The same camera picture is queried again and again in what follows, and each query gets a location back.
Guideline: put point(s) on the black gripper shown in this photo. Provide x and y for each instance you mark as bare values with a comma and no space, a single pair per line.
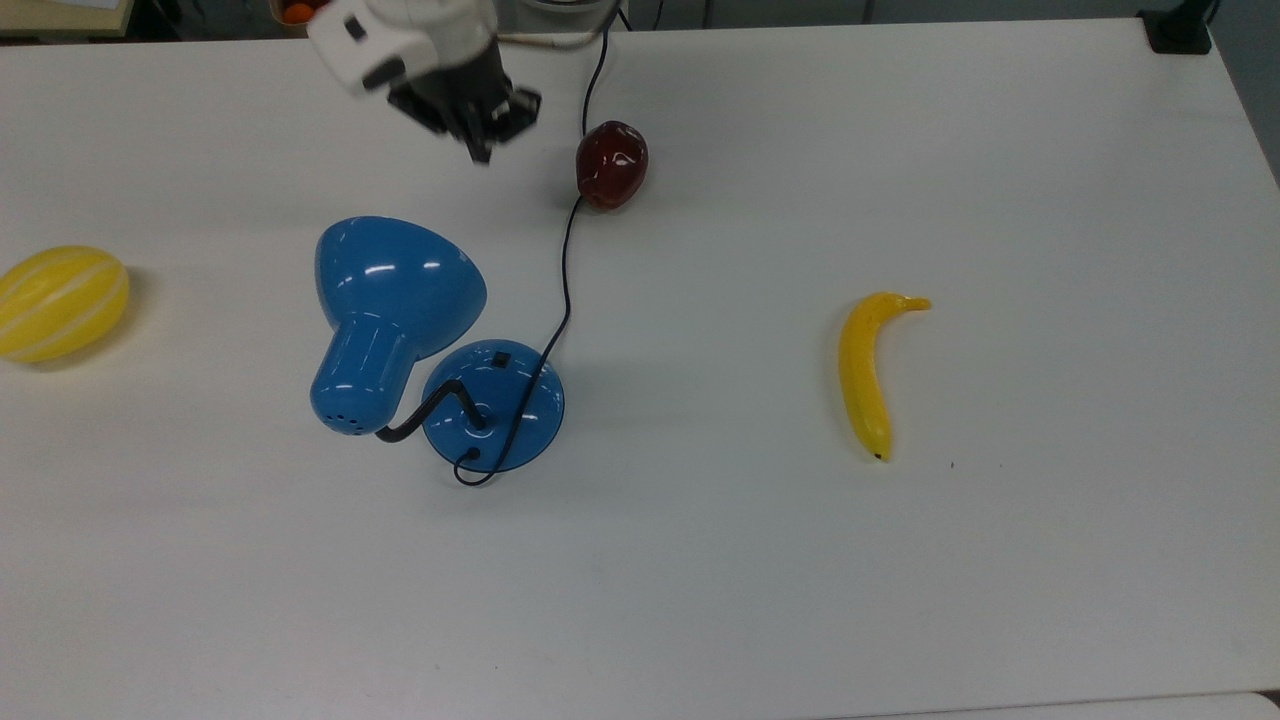
460,90

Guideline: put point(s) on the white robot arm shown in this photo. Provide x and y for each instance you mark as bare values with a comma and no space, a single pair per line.
410,40

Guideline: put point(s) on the blue desk lamp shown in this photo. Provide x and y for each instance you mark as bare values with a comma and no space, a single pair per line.
400,300

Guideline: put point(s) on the dark red toy apple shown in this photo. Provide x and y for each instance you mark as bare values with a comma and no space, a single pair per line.
611,165

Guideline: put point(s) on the small orange ball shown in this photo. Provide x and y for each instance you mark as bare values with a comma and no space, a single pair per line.
297,12

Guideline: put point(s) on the wooden side desk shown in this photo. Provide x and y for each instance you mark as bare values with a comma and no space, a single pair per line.
60,15

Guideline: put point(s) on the yellow toy banana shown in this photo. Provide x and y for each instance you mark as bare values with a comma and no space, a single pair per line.
862,370

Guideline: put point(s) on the yellow striped toy melon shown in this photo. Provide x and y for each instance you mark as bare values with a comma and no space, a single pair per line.
60,303

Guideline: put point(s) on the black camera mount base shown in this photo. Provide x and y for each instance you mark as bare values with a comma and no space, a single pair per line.
1180,28

